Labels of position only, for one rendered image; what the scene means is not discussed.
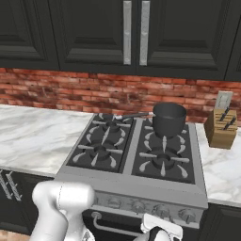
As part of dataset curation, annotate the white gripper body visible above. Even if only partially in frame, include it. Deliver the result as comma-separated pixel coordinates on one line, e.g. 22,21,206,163
139,214,184,241

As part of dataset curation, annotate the grey stove knob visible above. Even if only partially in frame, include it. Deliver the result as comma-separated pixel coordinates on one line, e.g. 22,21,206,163
178,208,197,224
130,200,147,215
153,203,171,218
107,196,122,209

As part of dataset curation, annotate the grey stove with black grates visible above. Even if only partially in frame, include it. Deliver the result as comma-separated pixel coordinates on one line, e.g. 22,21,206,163
55,112,209,241

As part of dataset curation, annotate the black oven door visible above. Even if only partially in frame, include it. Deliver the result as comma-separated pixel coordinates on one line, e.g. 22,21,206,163
82,208,202,241

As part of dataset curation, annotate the black base cupboard door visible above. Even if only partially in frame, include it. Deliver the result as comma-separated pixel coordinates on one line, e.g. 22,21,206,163
197,202,241,241
0,169,16,232
5,170,56,236

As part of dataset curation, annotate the dark grey saucepan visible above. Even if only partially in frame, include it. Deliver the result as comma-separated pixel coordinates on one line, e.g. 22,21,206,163
113,102,188,139

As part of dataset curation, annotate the wooden knife block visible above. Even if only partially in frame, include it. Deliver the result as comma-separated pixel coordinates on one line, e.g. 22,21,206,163
203,107,239,151

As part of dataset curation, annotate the grey oven door handle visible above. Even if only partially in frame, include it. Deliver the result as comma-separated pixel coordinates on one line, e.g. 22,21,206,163
90,211,146,238

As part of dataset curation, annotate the black knife handle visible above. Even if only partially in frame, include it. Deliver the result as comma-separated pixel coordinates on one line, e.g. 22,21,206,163
218,106,231,122
222,116,237,132

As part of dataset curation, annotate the white wall socket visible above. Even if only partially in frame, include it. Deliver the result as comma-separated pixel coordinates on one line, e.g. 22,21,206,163
215,90,234,111

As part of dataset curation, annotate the silver base cupboard handle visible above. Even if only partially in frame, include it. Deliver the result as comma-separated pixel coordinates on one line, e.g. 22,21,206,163
0,170,13,201
5,171,24,202

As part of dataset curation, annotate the black wall cupboard door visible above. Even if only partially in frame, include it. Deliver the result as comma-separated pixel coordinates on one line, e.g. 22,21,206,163
47,0,138,75
224,18,241,83
0,0,61,72
136,0,241,81

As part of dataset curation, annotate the silver cupboard door handle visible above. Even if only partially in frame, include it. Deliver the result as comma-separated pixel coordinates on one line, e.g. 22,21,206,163
138,0,152,67
122,0,133,66

